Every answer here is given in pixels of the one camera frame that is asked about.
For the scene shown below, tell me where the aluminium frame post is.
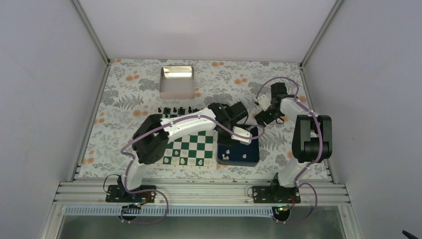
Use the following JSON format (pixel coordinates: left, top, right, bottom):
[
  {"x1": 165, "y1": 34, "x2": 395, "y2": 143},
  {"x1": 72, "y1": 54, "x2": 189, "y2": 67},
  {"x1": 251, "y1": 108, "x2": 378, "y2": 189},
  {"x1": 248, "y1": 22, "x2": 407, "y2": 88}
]
[
  {"x1": 71, "y1": 0, "x2": 110, "y2": 65},
  {"x1": 300, "y1": 0, "x2": 344, "y2": 71}
]

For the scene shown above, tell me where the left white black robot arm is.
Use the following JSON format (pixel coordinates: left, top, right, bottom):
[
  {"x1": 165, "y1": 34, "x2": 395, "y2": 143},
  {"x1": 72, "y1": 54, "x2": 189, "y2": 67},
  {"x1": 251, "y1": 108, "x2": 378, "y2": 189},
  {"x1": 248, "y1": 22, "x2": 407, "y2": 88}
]
[{"x1": 107, "y1": 102, "x2": 254, "y2": 202}]

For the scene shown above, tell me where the pink metal tin box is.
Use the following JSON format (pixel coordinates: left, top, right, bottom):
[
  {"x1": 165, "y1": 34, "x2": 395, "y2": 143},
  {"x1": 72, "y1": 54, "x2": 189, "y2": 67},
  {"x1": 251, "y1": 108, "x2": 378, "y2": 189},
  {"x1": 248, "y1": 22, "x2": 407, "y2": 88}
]
[{"x1": 159, "y1": 66, "x2": 195, "y2": 100}]

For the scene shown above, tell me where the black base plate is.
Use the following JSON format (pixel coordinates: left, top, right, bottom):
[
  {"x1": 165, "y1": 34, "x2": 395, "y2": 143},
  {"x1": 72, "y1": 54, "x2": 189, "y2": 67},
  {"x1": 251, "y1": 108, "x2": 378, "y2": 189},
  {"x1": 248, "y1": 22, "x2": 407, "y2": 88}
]
[
  {"x1": 105, "y1": 185, "x2": 156, "y2": 203},
  {"x1": 248, "y1": 186, "x2": 301, "y2": 204}
]

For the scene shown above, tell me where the aluminium frame post left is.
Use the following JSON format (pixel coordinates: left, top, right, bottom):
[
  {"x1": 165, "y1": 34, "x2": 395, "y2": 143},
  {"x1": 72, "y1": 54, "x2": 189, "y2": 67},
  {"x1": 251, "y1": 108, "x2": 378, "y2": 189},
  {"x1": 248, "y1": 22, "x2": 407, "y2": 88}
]
[{"x1": 71, "y1": 0, "x2": 110, "y2": 65}]

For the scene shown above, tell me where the green white chess board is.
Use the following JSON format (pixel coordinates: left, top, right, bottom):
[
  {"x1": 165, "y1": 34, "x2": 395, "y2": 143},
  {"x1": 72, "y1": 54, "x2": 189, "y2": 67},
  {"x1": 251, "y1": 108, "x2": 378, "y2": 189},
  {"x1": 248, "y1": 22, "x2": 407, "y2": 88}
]
[{"x1": 142, "y1": 106, "x2": 219, "y2": 171}]

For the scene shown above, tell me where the aluminium frame post right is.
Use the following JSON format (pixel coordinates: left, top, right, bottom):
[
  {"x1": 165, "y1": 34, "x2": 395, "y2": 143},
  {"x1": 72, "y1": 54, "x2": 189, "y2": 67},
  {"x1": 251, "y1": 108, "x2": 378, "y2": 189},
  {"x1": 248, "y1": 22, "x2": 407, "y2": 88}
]
[{"x1": 300, "y1": 0, "x2": 344, "y2": 71}]

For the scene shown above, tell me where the dark blue plastic tray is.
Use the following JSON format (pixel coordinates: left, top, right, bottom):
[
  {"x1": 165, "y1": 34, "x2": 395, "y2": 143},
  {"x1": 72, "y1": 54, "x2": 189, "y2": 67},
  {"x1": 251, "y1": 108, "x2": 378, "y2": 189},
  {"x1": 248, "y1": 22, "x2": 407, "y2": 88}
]
[{"x1": 216, "y1": 139, "x2": 260, "y2": 167}]

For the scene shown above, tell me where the aluminium front rail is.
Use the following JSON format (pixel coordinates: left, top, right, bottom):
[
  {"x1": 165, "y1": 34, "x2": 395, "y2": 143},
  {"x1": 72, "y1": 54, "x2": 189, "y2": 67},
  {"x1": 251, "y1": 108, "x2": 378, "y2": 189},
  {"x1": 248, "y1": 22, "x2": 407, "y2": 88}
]
[{"x1": 53, "y1": 182, "x2": 350, "y2": 206}]

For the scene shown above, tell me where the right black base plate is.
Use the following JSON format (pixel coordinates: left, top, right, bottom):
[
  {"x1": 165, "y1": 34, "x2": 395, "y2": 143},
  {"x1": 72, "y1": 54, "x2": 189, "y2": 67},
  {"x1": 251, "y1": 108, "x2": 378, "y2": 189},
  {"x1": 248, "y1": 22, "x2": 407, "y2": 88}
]
[{"x1": 248, "y1": 186, "x2": 301, "y2": 204}]

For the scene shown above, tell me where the floral patterned table mat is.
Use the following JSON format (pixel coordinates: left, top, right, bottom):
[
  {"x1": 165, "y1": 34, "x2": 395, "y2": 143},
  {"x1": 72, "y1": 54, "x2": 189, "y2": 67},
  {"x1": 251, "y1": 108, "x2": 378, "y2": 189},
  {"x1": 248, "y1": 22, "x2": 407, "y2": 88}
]
[{"x1": 79, "y1": 59, "x2": 308, "y2": 180}]

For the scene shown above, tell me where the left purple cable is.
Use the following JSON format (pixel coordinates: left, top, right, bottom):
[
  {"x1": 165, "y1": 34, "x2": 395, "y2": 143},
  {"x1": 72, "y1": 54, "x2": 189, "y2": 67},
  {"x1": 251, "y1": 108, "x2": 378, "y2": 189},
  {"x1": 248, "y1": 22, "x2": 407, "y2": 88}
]
[{"x1": 102, "y1": 114, "x2": 266, "y2": 226}]

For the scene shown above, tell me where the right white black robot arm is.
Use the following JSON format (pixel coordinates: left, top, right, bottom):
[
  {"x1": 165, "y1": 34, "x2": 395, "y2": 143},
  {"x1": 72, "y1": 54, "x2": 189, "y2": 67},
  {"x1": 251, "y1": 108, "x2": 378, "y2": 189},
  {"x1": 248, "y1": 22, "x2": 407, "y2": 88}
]
[{"x1": 255, "y1": 82, "x2": 332, "y2": 203}]

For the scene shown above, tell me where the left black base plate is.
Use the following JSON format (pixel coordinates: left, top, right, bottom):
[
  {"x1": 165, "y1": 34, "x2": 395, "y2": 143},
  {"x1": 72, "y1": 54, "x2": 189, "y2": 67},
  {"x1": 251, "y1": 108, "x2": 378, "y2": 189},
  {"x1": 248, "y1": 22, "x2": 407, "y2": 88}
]
[{"x1": 105, "y1": 185, "x2": 156, "y2": 203}]

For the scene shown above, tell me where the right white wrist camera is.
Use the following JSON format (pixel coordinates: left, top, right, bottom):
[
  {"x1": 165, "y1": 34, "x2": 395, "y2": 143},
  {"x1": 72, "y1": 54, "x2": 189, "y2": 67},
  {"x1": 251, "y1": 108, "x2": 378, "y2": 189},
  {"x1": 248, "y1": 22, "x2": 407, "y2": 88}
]
[{"x1": 256, "y1": 95, "x2": 271, "y2": 111}]

